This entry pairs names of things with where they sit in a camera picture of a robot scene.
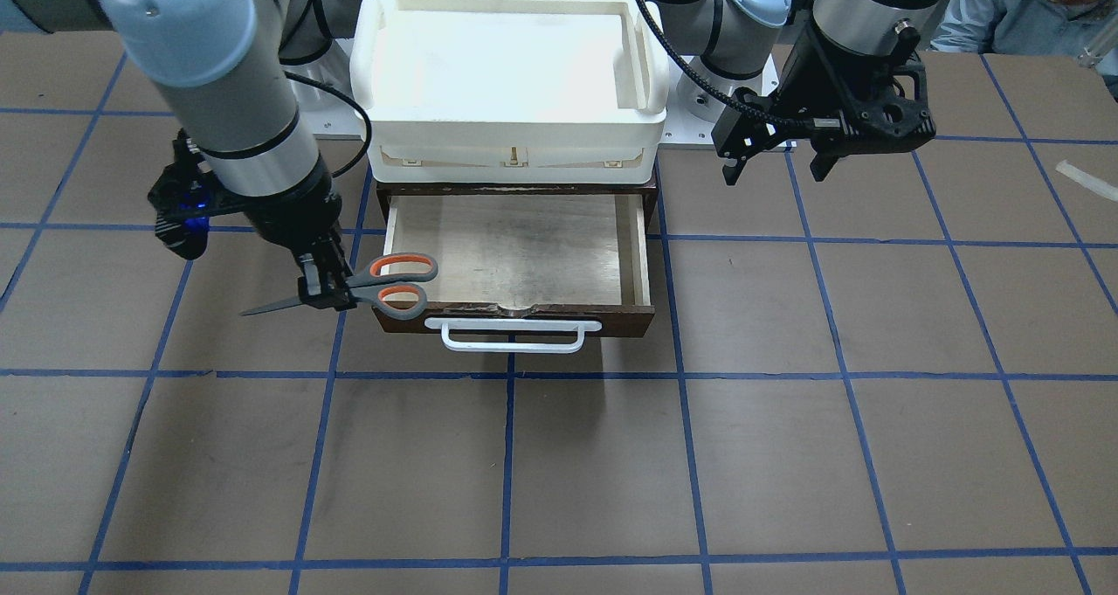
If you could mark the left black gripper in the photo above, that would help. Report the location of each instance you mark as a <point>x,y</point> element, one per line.
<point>808,88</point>

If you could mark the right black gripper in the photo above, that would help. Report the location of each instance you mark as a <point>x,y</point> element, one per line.
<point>293,213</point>

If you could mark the orange grey scissors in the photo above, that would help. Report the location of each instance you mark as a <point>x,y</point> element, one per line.
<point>390,284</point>

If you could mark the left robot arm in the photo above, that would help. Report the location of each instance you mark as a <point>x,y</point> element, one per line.
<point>733,38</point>

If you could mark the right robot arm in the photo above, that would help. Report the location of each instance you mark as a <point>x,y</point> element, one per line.
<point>227,70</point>

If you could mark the dark brown drawer cabinet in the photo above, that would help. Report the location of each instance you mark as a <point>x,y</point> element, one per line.
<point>648,191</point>

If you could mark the wooden drawer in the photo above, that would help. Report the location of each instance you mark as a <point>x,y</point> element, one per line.
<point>527,264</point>

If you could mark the white plastic tray box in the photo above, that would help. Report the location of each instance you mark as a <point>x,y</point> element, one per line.
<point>510,91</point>

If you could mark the person in blue shirt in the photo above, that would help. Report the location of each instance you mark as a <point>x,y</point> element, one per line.
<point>1021,27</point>

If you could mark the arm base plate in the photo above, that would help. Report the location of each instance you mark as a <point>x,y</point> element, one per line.
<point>691,112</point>
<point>331,118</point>

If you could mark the white drawer handle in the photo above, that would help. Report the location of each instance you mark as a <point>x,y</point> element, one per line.
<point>513,333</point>

